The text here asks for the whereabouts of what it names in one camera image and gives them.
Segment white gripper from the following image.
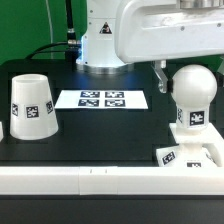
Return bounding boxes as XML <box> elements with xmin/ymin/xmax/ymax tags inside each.
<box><xmin>114</xmin><ymin>0</ymin><xmax>224</xmax><ymax>93</ymax></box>

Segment white lamp bulb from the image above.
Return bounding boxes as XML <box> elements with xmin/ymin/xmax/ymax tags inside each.
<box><xmin>171</xmin><ymin>65</ymin><xmax>217</xmax><ymax>132</ymax></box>

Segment white lamp base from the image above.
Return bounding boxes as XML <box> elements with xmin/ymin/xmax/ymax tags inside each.
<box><xmin>156</xmin><ymin>123</ymin><xmax>218</xmax><ymax>168</ymax></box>

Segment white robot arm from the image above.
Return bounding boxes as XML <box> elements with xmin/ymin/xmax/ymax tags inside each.
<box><xmin>77</xmin><ymin>0</ymin><xmax>224</xmax><ymax>93</ymax></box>

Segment white lamp shade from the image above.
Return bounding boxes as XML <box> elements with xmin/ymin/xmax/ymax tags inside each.
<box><xmin>10</xmin><ymin>74</ymin><xmax>58</xmax><ymax>140</ymax></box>

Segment white marker sheet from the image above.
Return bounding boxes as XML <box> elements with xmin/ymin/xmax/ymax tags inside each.
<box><xmin>55</xmin><ymin>90</ymin><xmax>148</xmax><ymax>109</ymax></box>

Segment white right wall bar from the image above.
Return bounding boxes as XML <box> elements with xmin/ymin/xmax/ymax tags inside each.
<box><xmin>204</xmin><ymin>128</ymin><xmax>224</xmax><ymax>168</ymax></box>

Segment black ribbed cable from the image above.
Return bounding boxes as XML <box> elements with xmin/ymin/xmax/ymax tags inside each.
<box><xmin>65</xmin><ymin>0</ymin><xmax>82</xmax><ymax>48</ymax></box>

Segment black curved cable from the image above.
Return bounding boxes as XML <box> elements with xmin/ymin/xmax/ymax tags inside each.
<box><xmin>25</xmin><ymin>41</ymin><xmax>82</xmax><ymax>60</ymax></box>

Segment thin white cable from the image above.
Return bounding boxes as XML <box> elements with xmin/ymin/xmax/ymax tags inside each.
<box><xmin>45</xmin><ymin>0</ymin><xmax>55</xmax><ymax>60</ymax></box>

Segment white left wall bar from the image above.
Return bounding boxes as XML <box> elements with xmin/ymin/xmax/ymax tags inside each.
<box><xmin>0</xmin><ymin>121</ymin><xmax>4</xmax><ymax>142</ymax></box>

